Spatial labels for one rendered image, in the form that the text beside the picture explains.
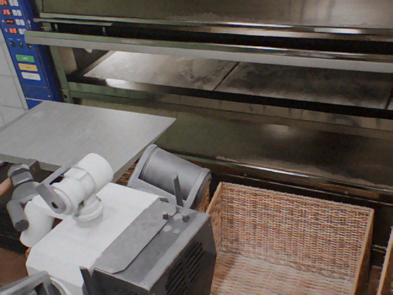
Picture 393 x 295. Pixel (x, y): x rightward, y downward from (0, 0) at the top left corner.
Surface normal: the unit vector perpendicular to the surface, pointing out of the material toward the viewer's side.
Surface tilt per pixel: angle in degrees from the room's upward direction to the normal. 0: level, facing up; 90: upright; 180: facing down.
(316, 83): 0
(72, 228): 1
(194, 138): 70
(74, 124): 0
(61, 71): 90
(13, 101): 90
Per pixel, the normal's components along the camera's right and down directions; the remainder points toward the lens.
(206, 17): -0.46, 0.22
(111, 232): -0.14, -0.84
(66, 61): 0.89, 0.14
